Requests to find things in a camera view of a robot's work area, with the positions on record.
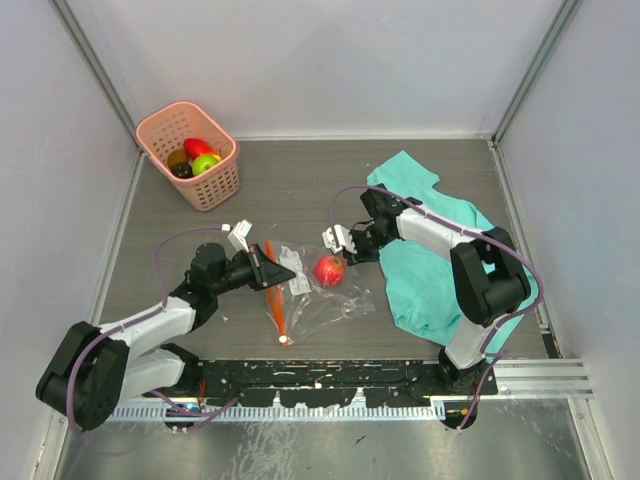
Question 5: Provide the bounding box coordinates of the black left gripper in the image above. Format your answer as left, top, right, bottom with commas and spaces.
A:
211, 243, 294, 296

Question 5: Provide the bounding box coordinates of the clear zip top bag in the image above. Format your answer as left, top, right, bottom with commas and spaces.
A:
265, 240, 375, 347

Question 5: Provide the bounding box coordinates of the green fake apple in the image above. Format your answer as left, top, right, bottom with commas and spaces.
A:
192, 154, 219, 177

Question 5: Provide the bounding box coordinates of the dark green fake avocado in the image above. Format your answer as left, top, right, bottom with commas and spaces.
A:
171, 162, 193, 179

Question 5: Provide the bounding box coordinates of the red yellow fake mango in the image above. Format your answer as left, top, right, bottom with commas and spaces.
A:
183, 138, 217, 159

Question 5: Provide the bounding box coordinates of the brown fake kiwi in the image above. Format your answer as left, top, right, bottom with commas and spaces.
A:
166, 148, 189, 169

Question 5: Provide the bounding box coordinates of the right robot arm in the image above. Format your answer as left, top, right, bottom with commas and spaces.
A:
322, 184, 532, 394

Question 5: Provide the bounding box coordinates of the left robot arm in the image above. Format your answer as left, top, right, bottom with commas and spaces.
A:
35, 243, 296, 431

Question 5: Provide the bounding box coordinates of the red yellow fake apple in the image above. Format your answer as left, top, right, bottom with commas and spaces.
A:
313, 255, 346, 288

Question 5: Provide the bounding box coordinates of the teal t-shirt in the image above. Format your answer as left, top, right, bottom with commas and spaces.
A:
367, 151, 540, 347

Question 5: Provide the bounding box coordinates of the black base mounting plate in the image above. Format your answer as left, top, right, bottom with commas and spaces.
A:
160, 360, 482, 408

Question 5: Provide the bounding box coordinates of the pink plastic basket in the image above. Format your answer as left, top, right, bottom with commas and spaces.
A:
136, 101, 240, 212

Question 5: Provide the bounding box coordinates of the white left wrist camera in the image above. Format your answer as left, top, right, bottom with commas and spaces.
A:
227, 219, 253, 252

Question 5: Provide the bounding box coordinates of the white slotted cable duct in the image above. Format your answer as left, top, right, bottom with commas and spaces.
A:
108, 401, 446, 422

